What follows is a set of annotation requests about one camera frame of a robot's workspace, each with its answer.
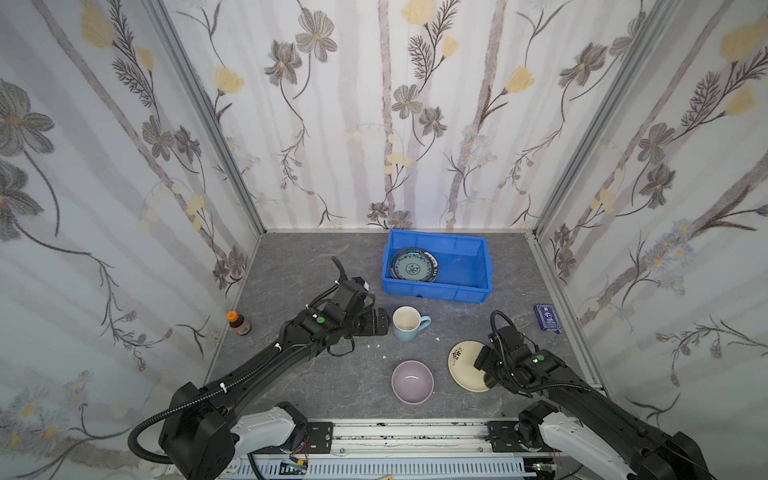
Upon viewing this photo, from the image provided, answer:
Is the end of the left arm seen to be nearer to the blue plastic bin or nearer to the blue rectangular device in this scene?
the blue plastic bin

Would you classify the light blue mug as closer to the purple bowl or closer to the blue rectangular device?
the purple bowl

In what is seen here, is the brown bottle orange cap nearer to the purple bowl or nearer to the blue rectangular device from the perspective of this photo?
the purple bowl

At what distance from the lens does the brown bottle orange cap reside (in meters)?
0.88

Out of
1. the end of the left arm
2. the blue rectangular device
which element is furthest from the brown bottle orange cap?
the blue rectangular device

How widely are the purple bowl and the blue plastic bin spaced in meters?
0.27

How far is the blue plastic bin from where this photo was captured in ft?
3.24

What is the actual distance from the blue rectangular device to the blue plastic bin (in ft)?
0.57

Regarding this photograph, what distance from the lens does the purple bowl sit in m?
0.80

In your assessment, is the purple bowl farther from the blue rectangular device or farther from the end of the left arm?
the blue rectangular device

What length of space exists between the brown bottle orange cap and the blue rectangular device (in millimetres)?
949
